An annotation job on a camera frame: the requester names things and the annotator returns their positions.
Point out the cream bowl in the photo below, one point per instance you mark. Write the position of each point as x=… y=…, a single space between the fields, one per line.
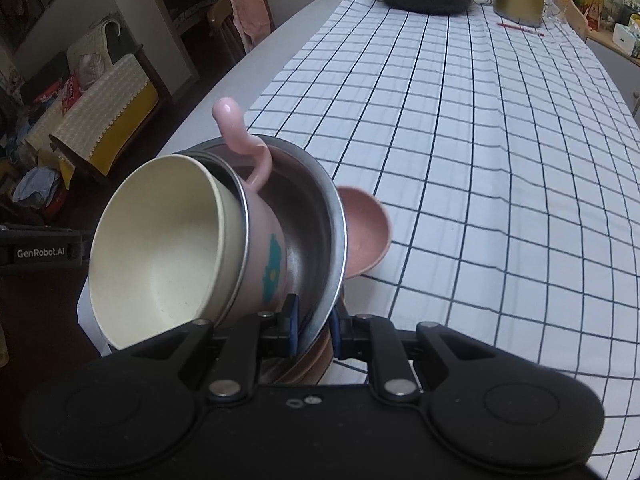
x=160 y=260

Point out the blue cloth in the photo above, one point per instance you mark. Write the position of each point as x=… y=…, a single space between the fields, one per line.
x=35 y=185

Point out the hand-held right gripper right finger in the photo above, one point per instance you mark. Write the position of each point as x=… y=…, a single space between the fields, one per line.
x=336 y=332

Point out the orange drink bottle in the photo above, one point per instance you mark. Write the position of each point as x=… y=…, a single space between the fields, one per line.
x=594 y=5

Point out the stainless steel bowl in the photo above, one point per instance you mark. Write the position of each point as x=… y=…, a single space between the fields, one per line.
x=310 y=220

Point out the white woven bag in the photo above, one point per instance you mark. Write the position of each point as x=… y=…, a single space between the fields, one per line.
x=92 y=50

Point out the pink bear-shaped plate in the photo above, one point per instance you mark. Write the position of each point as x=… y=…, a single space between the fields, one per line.
x=365 y=230

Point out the yellow bench with lace cover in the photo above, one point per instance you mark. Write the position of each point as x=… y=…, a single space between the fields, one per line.
x=125 y=105

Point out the pink towel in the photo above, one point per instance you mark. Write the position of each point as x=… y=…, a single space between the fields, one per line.
x=250 y=10

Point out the dark wooden chair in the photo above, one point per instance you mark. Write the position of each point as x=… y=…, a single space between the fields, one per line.
x=220 y=20

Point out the pink bowl with steel liner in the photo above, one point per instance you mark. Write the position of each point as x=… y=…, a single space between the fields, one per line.
x=265 y=240

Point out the white tissue box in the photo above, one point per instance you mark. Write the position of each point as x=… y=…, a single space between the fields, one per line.
x=625 y=37

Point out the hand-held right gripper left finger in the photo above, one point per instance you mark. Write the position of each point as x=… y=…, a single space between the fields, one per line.
x=292 y=325

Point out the white checked tablecloth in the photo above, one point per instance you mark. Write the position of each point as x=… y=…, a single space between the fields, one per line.
x=450 y=160

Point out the light wooden chair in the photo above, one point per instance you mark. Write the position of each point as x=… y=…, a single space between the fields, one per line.
x=577 y=15

